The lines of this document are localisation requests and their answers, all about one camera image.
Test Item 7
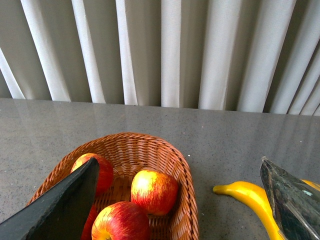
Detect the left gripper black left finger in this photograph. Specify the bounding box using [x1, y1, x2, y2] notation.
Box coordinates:
[0, 157, 100, 240]

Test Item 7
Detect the left gripper worn right finger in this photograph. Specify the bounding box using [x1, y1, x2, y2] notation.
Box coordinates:
[260, 157, 320, 240]

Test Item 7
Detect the yellow banana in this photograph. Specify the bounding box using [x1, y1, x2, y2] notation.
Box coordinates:
[302, 179, 320, 191]
[213, 181, 284, 240]

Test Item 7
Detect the red apple hidden behind finger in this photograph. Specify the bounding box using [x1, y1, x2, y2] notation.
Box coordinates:
[80, 204, 98, 240]

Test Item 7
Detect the red apple back left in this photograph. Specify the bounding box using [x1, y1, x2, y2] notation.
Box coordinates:
[70, 153, 114, 197]

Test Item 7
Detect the red apple basket front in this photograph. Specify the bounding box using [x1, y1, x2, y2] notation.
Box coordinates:
[91, 201, 151, 240]

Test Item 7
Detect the left brown wicker basket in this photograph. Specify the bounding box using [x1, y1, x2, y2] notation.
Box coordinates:
[31, 132, 200, 240]

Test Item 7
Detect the red yellow apple basket centre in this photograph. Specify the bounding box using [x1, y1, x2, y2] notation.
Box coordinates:
[130, 169, 179, 216]

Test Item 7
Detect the white pleated curtain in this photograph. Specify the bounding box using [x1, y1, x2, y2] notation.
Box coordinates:
[0, 0, 320, 116]

